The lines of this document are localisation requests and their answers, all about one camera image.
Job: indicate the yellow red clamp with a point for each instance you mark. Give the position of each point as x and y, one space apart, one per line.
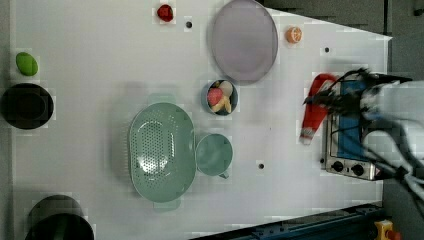
385 231

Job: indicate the red ketchup bottle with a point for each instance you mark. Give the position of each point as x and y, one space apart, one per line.
315 114

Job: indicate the orange slice toy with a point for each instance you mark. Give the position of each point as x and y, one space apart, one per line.
294 35

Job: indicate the silver black toaster oven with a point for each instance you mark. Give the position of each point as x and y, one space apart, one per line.
344 154

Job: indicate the green oval strainer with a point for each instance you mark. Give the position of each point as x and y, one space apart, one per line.
161 148

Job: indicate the green mug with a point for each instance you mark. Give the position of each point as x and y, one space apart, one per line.
214 155

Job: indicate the dark bowl of toy food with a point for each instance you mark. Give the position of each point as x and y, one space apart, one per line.
220 97

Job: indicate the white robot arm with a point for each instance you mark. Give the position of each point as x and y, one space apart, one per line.
411 180

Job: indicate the black round pot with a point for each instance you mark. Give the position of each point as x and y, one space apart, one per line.
27 106

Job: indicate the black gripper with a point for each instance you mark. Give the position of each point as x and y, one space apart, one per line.
348 101

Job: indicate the green toy fruit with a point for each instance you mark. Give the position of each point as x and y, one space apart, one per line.
26 63

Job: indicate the lilac round plate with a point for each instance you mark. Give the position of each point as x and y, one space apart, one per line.
244 40

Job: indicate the black cylinder container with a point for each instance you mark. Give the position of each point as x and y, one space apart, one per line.
58 217

